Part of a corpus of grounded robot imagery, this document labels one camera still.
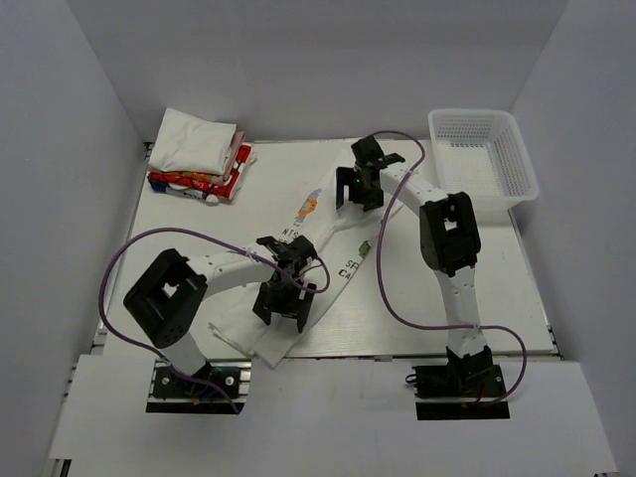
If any white t shirt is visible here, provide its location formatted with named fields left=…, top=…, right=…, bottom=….
left=207, top=148, right=398, bottom=369
left=149, top=108, right=237, bottom=175

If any red printed t shirt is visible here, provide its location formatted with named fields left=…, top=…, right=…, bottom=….
left=147, top=143, right=255, bottom=205

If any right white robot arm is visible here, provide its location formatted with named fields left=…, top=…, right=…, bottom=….
left=335, top=135, right=493, bottom=379

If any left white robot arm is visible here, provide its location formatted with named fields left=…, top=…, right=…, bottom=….
left=123, top=236, right=318, bottom=379

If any white plastic basket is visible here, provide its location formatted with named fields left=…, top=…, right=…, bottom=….
left=428, top=108, right=539, bottom=211

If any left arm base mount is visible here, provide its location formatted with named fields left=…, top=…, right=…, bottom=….
left=145, top=361, right=251, bottom=415

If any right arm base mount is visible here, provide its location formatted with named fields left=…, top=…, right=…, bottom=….
left=405, top=347, right=510, bottom=421

